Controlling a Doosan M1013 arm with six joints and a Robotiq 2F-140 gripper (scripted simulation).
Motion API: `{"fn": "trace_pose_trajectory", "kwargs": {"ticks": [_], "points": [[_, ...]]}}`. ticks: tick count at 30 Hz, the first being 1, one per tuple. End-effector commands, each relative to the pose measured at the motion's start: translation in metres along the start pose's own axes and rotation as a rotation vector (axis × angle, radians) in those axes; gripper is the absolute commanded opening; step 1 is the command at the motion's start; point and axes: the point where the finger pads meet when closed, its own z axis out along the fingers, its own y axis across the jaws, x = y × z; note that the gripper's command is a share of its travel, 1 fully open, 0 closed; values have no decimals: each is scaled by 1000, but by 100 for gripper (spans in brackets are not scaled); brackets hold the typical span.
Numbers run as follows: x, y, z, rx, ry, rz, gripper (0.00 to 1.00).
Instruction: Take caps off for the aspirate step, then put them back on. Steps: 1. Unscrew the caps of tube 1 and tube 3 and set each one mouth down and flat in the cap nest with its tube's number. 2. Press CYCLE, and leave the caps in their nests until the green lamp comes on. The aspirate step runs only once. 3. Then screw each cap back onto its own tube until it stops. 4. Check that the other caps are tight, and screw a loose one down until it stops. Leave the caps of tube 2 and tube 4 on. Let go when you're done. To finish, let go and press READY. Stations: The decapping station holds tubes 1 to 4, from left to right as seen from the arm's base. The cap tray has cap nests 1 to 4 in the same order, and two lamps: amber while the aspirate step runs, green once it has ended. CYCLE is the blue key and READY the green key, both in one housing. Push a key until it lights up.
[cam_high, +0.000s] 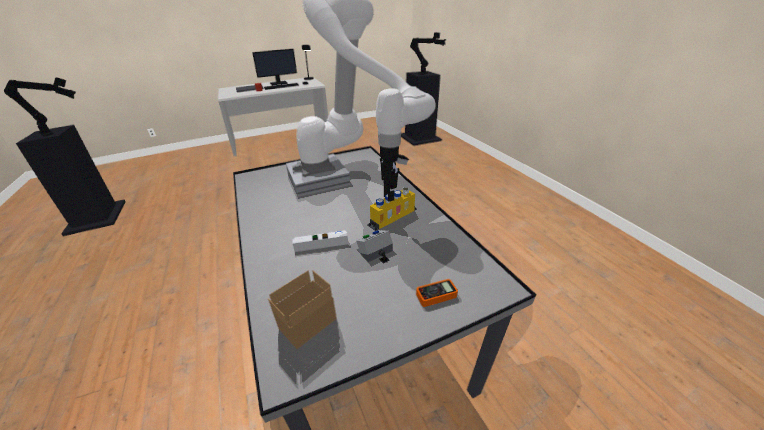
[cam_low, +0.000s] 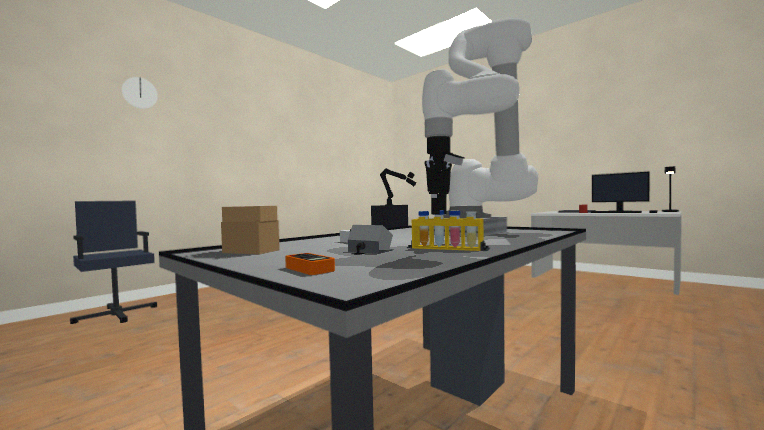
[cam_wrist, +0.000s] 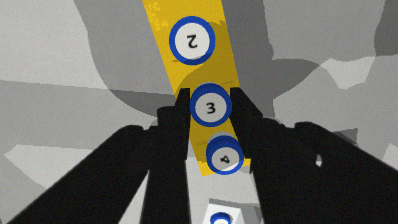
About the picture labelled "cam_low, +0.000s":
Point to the brown cardboard box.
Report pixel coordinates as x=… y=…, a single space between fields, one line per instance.
x=242 y=233

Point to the yellow rack with four tubes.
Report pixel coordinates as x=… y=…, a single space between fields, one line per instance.
x=453 y=221

